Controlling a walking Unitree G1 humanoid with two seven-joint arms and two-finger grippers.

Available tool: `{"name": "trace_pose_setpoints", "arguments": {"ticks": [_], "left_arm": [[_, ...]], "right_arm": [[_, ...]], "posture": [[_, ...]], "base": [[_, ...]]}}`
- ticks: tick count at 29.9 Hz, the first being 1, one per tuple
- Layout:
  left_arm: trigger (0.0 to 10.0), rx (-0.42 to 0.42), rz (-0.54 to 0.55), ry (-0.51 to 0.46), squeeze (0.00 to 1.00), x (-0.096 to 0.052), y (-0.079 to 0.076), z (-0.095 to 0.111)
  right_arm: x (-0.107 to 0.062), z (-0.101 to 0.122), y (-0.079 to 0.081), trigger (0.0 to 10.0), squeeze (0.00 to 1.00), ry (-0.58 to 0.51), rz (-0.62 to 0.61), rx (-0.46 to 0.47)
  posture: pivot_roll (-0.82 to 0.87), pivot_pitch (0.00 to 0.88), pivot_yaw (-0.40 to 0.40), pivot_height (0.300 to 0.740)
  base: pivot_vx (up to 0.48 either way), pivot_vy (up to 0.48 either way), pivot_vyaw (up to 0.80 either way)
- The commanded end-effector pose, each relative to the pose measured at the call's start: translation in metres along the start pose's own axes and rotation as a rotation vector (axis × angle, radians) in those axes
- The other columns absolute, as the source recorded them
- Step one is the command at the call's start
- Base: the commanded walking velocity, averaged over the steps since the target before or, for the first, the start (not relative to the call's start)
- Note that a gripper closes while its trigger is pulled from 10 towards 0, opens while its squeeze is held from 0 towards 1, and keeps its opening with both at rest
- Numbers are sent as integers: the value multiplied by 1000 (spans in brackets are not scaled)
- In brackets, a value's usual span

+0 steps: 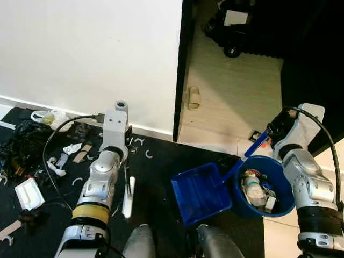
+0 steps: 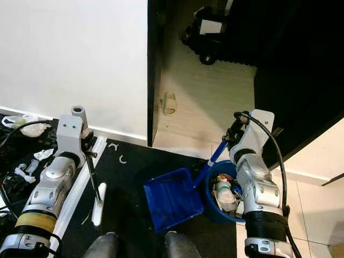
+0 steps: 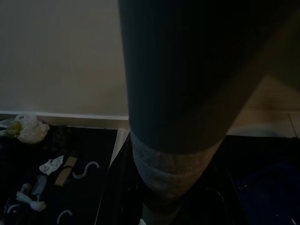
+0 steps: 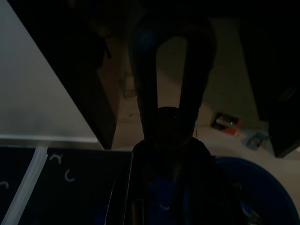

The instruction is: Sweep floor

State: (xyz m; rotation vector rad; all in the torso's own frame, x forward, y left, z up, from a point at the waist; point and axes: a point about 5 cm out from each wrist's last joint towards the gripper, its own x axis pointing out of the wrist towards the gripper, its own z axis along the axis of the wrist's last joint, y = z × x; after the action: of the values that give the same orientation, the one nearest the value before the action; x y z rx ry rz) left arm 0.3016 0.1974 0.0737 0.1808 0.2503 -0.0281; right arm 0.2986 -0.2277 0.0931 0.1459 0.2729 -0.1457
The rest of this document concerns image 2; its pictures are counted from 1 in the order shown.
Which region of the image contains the black tangled clutter pile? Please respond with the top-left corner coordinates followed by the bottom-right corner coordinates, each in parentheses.
top-left (0, 129), bottom-right (35, 186)

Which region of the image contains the blue plastic bucket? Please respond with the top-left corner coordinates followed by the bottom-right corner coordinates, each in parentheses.
top-left (203, 160), bottom-right (249, 225)

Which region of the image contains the long white strip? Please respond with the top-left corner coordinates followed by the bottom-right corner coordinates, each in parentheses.
top-left (55, 136), bottom-right (108, 238)

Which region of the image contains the white crumpled paper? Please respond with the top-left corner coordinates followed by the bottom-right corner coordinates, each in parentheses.
top-left (33, 148), bottom-right (55, 162)

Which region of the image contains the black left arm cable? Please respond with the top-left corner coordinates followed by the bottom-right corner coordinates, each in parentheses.
top-left (0, 119), bottom-right (61, 218)

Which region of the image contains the blue plastic dustpan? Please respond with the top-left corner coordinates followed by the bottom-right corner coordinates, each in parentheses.
top-left (143, 141), bottom-right (230, 234)

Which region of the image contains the black cabinet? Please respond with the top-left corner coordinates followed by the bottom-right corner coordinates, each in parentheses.
top-left (228, 0), bottom-right (344, 168)

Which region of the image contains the grey right robot leg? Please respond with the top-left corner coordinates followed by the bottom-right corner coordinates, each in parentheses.
top-left (163, 231), bottom-right (200, 258)

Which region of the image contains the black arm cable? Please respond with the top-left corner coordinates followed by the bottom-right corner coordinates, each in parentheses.
top-left (0, 119), bottom-right (61, 218)
top-left (234, 111), bottom-right (303, 258)

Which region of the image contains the black wheeled device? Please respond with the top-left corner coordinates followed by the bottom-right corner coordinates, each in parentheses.
top-left (180, 0), bottom-right (233, 66)

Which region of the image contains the grey left robot leg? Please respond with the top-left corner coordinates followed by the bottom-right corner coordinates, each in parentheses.
top-left (83, 232), bottom-right (120, 258)

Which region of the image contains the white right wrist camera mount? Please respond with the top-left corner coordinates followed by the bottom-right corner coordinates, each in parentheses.
top-left (241, 109), bottom-right (276, 152)

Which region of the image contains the black door frame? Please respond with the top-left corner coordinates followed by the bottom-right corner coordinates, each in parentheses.
top-left (146, 0), bottom-right (163, 147)

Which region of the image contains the black floor mat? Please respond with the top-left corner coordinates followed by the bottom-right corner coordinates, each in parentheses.
top-left (0, 114), bottom-right (238, 258)

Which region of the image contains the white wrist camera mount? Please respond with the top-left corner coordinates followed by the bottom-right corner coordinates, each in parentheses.
top-left (241, 109), bottom-right (276, 152)
top-left (56, 105), bottom-right (90, 157)

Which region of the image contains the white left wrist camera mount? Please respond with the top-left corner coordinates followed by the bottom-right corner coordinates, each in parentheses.
top-left (56, 105), bottom-right (90, 157)

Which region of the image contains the white plastic bottle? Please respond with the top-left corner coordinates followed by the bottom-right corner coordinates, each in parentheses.
top-left (213, 174), bottom-right (246, 216)

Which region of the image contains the grey robot leg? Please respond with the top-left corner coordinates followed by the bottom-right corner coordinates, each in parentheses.
top-left (163, 231), bottom-right (200, 258)
top-left (83, 232), bottom-right (120, 258)

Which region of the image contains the white-handled brush with black shaft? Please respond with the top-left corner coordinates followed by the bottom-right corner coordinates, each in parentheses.
top-left (88, 156), bottom-right (108, 227)

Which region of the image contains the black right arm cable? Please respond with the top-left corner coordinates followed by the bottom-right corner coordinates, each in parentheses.
top-left (234, 111), bottom-right (303, 258)

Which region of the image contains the white bent plastic piece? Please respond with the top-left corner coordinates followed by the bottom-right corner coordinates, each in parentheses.
top-left (14, 164), bottom-right (36, 184)

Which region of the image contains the white plastic bag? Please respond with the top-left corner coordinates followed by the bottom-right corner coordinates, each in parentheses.
top-left (2, 114), bottom-right (50, 137)

